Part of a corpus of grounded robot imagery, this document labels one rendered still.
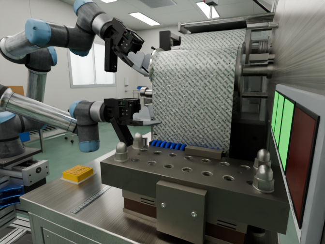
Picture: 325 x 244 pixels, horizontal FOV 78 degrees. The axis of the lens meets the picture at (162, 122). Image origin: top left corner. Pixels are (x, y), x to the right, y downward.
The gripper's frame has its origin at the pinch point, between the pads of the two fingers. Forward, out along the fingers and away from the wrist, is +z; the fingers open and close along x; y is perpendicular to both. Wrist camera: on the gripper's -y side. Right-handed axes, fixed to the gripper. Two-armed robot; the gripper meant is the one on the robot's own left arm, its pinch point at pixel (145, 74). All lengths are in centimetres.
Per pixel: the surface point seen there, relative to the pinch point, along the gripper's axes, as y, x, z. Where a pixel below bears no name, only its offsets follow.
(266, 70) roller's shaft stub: 23.4, 0.2, 26.9
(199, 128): 1.2, -4.5, 25.1
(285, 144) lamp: 18, -41, 32
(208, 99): 8.8, -4.5, 21.3
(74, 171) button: -36.8, -15.3, 5.6
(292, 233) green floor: -50, 112, 134
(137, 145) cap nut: -13.0, -12.7, 16.1
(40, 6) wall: -123, 219, -353
